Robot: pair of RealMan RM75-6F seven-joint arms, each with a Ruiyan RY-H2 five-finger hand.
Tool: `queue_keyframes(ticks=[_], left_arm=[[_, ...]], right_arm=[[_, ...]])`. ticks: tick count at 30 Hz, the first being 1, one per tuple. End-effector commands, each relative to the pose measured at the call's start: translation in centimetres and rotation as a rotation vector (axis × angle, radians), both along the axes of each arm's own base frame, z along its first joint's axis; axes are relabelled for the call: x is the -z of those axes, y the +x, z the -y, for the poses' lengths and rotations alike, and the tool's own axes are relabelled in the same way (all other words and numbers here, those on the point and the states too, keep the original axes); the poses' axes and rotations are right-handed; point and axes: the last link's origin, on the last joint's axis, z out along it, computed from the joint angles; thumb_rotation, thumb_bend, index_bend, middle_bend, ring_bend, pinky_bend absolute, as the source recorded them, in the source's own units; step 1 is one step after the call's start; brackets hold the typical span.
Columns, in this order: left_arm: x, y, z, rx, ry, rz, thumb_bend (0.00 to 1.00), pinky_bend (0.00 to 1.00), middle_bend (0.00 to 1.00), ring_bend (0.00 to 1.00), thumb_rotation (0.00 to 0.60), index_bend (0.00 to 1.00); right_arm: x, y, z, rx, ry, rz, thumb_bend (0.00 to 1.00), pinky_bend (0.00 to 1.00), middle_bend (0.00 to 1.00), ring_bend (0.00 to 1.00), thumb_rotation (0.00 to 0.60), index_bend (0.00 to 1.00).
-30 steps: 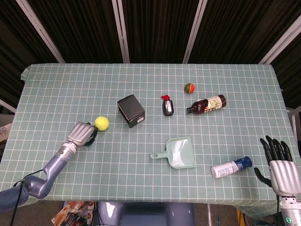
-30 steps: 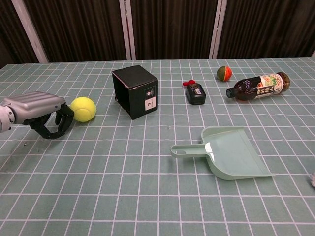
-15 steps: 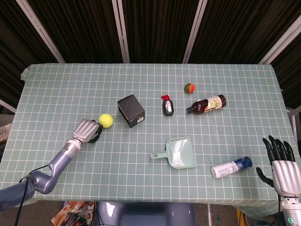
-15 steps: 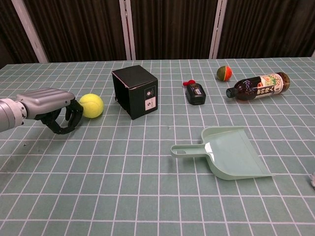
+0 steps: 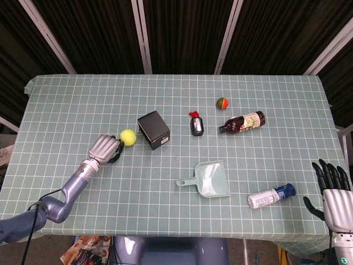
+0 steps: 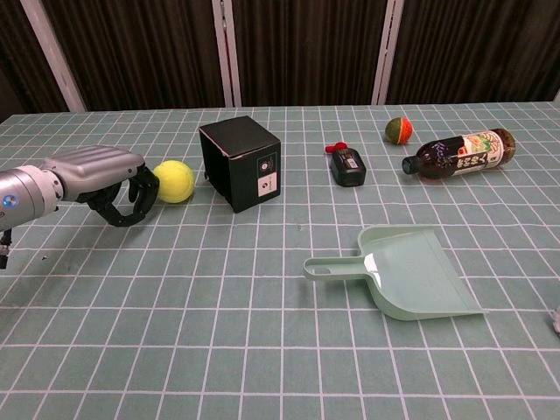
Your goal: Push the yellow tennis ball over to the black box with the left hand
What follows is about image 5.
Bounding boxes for white frame bar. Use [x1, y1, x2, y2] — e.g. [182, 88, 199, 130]
[335, 125, 353, 166]
[0, 115, 20, 133]

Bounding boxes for green orange ball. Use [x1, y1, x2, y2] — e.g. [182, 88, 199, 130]
[215, 97, 230, 111]

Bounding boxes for brown tea bottle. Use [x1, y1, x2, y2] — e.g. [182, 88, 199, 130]
[218, 110, 267, 135]

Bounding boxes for black cardboard box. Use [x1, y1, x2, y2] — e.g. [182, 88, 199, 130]
[137, 110, 170, 151]

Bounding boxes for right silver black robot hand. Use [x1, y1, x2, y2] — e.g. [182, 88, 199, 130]
[303, 158, 353, 234]

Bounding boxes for dark brown pleated curtain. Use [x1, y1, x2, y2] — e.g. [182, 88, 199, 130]
[31, 0, 147, 75]
[143, 0, 235, 75]
[0, 0, 69, 133]
[317, 34, 353, 129]
[220, 0, 353, 75]

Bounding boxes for white frame post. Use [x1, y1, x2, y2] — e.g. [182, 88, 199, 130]
[301, 19, 353, 76]
[18, 0, 77, 75]
[213, 0, 242, 75]
[130, 0, 153, 75]

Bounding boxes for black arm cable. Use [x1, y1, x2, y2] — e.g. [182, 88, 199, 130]
[20, 188, 66, 265]
[328, 229, 336, 265]

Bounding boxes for yellow tennis ball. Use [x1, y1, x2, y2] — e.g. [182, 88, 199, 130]
[120, 129, 137, 147]

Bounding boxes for green checked tablecloth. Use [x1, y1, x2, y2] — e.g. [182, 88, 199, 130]
[0, 73, 353, 260]

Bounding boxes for colourful printed magazines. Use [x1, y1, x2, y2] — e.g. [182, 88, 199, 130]
[60, 235, 113, 265]

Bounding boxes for small black bottle red cap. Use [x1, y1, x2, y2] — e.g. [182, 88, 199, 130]
[188, 110, 205, 137]

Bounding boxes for blue grey robot torso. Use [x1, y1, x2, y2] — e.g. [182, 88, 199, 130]
[111, 236, 229, 265]

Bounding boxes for mint green dustpan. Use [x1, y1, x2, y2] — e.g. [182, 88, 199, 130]
[176, 160, 231, 199]

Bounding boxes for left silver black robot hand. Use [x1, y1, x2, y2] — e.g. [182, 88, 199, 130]
[88, 134, 125, 166]

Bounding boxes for grey white crumpled object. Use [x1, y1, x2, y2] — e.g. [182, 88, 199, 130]
[0, 145, 14, 167]

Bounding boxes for white blue canister bottle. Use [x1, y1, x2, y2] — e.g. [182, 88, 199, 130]
[247, 183, 297, 211]

